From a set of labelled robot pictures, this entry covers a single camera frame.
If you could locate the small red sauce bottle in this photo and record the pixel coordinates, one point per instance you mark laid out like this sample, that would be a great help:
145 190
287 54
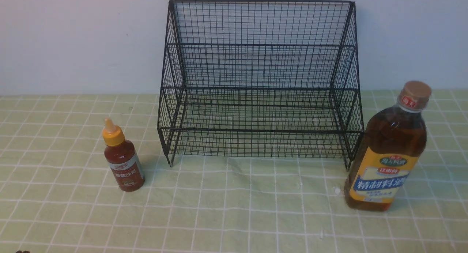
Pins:
122 158

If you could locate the large amber cooking wine bottle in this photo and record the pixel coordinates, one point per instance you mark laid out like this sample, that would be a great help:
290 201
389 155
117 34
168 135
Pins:
393 141

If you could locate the green checkered tablecloth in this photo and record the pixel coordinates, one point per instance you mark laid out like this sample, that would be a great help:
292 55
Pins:
58 193

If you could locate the black wire mesh rack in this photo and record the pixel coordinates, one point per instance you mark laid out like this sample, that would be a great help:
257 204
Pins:
261 78

